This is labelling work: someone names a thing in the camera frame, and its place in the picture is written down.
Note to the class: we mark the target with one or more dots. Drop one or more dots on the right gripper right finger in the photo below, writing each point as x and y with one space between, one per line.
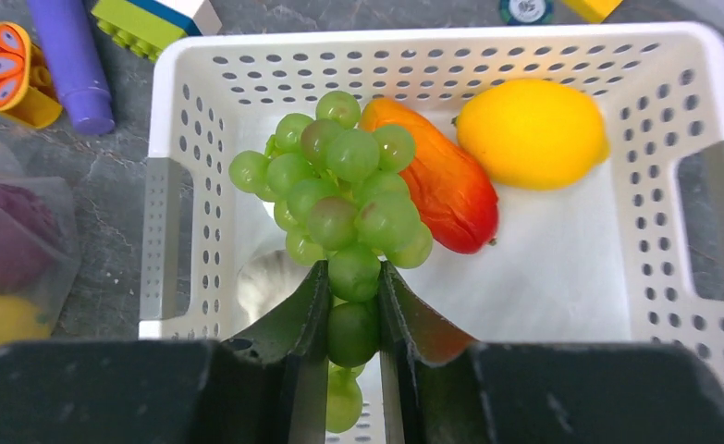
441 385

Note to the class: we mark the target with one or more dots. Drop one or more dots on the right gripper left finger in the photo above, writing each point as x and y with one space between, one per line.
266 384

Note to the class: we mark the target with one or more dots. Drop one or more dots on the green toy grapes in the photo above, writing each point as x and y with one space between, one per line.
338 194

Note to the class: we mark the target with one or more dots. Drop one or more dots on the clear dotted zip bag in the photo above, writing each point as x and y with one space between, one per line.
49 292

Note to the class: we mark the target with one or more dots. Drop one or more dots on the white perforated plastic basket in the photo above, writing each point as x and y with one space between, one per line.
633 251

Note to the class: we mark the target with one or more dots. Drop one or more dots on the yellow toy mango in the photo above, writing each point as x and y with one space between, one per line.
21 319

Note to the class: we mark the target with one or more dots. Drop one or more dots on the purple toy onion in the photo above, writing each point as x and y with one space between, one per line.
28 233

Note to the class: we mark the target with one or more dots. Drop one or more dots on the yellow toy lemon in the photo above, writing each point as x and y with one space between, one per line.
533 134

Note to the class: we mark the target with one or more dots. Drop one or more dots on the green white building block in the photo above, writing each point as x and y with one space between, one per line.
147 27

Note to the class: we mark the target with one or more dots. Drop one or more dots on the loose toy wheel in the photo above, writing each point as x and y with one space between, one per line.
526 12

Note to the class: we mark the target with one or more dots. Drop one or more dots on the yellow toy brick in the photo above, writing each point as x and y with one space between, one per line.
593 11

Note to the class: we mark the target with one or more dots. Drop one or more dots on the yellow butterfly toy block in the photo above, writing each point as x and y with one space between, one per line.
27 92

